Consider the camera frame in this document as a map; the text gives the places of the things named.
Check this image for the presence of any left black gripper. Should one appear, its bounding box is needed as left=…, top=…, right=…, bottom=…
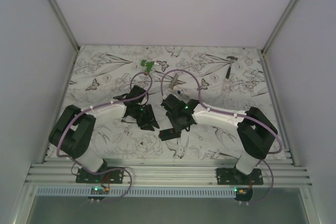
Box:
left=132, top=104, right=159, bottom=132

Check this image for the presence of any black fuse box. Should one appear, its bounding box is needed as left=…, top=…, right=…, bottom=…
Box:
left=159, top=128, right=181, bottom=141

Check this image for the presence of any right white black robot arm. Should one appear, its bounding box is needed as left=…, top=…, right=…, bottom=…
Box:
left=161, top=94, right=278, bottom=185

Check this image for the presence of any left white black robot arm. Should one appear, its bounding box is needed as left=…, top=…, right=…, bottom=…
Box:
left=49, top=85, right=159, bottom=183

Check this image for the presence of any silver clip with blue knob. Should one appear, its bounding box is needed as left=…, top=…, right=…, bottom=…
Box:
left=169, top=74, right=184, bottom=96

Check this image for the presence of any green circuit board connector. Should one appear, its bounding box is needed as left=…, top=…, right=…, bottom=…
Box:
left=140, top=60, right=159, bottom=75

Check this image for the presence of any floral printed table mat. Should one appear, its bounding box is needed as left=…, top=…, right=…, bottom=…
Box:
left=64, top=46, right=277, bottom=159

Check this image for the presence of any small black hammer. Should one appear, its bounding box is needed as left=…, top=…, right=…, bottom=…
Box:
left=226, top=56, right=237, bottom=79

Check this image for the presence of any left controller board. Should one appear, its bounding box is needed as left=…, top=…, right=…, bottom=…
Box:
left=88, top=186, right=109, bottom=202

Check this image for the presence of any controller board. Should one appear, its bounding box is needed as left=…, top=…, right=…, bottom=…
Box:
left=88, top=186, right=109, bottom=202
left=234, top=188, right=254, bottom=202

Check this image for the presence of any right controller board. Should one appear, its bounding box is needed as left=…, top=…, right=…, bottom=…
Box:
left=234, top=188, right=254, bottom=202

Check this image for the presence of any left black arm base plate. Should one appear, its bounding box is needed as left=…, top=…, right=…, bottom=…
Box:
left=76, top=168, right=124, bottom=184

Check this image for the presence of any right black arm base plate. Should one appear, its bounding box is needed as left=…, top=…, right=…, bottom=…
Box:
left=215, top=168, right=264, bottom=185

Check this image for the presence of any aluminium mounting rail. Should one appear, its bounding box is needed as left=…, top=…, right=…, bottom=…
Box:
left=25, top=158, right=312, bottom=188

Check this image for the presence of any slotted grey cable duct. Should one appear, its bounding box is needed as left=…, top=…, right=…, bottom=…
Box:
left=36, top=186, right=235, bottom=198

